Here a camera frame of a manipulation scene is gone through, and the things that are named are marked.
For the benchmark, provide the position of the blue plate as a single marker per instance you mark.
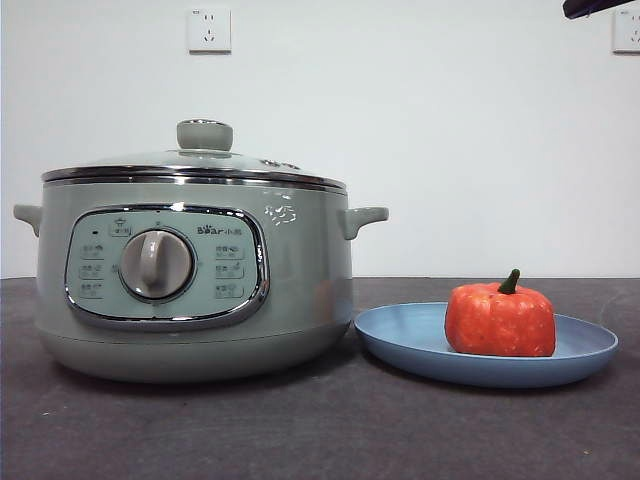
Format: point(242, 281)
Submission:
point(400, 335)

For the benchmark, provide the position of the orange toy pumpkin green stem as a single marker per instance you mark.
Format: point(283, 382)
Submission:
point(500, 320)

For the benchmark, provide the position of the glass lid with green knob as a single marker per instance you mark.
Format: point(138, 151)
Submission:
point(205, 135)

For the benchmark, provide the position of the white wall socket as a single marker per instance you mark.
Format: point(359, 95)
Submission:
point(629, 32)
point(210, 30)

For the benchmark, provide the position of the pale green electric steamer pot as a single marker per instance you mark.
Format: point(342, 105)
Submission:
point(300, 280)

